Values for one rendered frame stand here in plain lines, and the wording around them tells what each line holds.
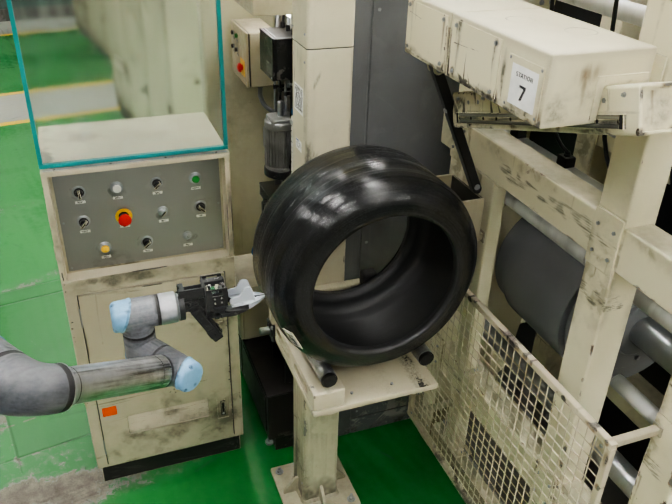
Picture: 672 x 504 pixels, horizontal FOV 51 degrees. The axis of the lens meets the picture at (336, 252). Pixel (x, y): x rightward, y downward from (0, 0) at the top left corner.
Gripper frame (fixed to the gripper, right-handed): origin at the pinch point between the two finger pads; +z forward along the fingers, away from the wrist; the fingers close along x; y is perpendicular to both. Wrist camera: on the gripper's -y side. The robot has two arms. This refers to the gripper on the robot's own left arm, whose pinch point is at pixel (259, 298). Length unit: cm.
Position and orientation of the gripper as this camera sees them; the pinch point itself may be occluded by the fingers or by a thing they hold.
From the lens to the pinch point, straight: 177.3
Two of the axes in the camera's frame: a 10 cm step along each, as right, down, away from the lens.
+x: -3.5, -4.8, 8.1
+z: 9.4, -1.5, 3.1
